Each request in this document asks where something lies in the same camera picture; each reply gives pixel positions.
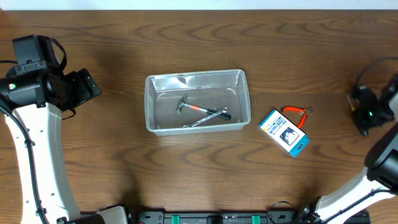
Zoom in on small black claw hammer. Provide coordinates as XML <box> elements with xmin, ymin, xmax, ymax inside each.
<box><xmin>176</xmin><ymin>94</ymin><xmax>231</xmax><ymax>120</ymax></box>

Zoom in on yellow black screwdriver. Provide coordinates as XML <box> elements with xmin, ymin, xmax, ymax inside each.
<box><xmin>346</xmin><ymin>95</ymin><xmax>356</xmax><ymax>112</ymax></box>

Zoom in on white blue product box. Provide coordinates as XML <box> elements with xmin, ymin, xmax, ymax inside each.
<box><xmin>259</xmin><ymin>109</ymin><xmax>310</xmax><ymax>157</ymax></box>

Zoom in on clear plastic container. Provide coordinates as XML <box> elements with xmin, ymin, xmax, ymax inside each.
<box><xmin>144</xmin><ymin>69</ymin><xmax>251</xmax><ymax>136</ymax></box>

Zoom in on silver ring wrench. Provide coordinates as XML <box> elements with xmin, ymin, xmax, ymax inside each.
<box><xmin>183</xmin><ymin>107</ymin><xmax>229</xmax><ymax>128</ymax></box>

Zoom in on red handled pliers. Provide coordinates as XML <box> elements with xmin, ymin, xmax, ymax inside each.
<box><xmin>280</xmin><ymin>106</ymin><xmax>313</xmax><ymax>129</ymax></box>

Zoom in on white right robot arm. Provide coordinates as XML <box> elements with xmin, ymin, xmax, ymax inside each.
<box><xmin>299</xmin><ymin>74</ymin><xmax>397</xmax><ymax>223</ymax></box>

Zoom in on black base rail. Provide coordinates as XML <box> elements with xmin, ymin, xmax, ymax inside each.
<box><xmin>58</xmin><ymin>203</ymin><xmax>371</xmax><ymax>224</ymax></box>

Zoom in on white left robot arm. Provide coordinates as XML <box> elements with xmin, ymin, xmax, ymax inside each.
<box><xmin>1</xmin><ymin>35</ymin><xmax>128</xmax><ymax>223</ymax></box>

